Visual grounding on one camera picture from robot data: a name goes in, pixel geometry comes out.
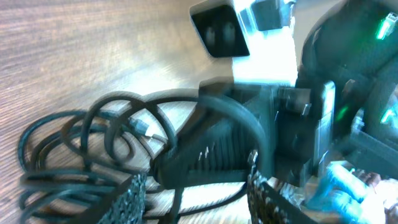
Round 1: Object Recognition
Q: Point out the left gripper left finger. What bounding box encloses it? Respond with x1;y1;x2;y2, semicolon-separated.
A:
67;173;147;224

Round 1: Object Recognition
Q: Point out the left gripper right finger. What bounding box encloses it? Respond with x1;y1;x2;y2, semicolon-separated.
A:
247;169;317;224

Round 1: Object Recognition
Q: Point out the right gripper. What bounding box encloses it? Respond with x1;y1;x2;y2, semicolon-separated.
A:
150;79;335;189

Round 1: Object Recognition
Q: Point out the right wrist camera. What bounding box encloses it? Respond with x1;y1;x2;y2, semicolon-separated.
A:
189;0;297;86

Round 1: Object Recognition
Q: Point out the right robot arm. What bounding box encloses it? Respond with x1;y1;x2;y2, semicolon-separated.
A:
150;1;397;189

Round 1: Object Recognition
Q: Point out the black usb cable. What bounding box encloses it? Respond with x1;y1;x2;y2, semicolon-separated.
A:
17;88;274;224

